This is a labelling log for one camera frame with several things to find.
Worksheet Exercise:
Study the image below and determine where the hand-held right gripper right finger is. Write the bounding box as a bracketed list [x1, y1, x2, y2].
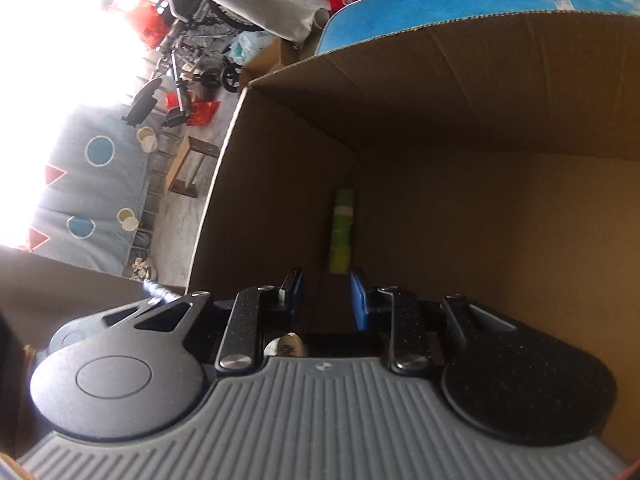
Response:
[349, 267, 519, 376]

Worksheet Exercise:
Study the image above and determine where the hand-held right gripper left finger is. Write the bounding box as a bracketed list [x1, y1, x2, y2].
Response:
[102, 267, 306, 376]

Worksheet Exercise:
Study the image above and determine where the green stick tube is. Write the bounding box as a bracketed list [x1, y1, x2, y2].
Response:
[327, 189, 359, 276]

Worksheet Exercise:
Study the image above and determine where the large brown cardboard box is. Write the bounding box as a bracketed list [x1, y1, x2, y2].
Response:
[0, 7, 640, 480]

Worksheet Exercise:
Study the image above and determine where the small wooden stool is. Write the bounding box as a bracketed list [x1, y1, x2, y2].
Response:
[167, 135, 221, 201]

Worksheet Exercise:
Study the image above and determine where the grey blanket with shapes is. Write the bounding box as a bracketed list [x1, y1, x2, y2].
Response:
[15, 105, 161, 278]

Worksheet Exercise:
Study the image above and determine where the small open cardboard box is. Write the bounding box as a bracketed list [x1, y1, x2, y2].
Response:
[240, 37, 311, 86]

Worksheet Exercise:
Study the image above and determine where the folded baby stroller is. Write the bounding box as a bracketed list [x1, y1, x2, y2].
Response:
[155, 0, 273, 128]

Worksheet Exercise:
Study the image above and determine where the green white plastic bag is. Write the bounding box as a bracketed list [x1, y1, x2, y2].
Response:
[227, 30, 273, 66]

